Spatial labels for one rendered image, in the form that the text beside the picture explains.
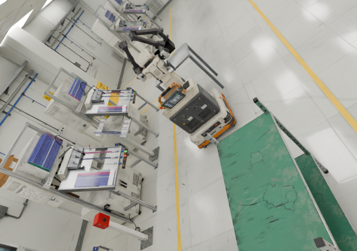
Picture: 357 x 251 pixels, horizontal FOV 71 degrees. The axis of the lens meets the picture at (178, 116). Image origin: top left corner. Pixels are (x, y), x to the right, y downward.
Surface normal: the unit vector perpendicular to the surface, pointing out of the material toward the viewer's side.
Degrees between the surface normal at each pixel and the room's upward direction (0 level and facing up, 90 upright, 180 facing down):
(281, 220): 0
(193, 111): 90
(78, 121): 90
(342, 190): 0
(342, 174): 0
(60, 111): 90
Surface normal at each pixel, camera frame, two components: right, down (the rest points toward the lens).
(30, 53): 0.04, 0.65
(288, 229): -0.70, -0.52
